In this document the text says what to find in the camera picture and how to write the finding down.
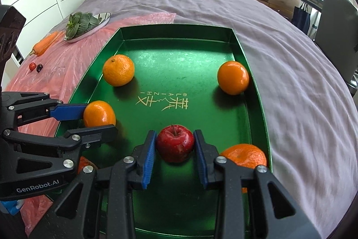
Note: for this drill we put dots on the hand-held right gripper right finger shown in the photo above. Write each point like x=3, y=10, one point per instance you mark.
x=200, y=160

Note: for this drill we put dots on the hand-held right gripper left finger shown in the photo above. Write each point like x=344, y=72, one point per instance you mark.
x=149, y=160

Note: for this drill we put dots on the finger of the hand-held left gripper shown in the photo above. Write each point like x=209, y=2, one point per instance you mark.
x=70, y=112
x=98, y=134

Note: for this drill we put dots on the orange mandarin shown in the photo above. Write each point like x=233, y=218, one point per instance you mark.
x=99, y=115
x=243, y=156
x=233, y=78
x=118, y=70

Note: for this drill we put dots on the red apple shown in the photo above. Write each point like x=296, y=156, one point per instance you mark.
x=85, y=164
x=175, y=145

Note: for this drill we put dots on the green metal tray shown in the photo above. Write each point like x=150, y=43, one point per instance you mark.
x=179, y=59

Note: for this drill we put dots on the blue plastic item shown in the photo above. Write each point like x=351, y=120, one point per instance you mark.
x=11, y=205

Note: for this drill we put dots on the pink plastic sheet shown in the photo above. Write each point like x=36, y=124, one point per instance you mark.
x=70, y=59

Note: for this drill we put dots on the dark purple plum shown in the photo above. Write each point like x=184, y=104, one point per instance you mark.
x=39, y=68

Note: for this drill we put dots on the orange carrot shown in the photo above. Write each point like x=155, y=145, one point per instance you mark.
x=44, y=43

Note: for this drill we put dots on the green bok choy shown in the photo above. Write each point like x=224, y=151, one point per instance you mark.
x=81, y=24

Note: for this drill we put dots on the white round plate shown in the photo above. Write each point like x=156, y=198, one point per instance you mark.
x=105, y=17

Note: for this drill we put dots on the dark blue bag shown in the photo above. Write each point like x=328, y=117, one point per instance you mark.
x=301, y=19

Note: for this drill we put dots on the grey chair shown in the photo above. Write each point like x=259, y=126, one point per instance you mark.
x=335, y=31

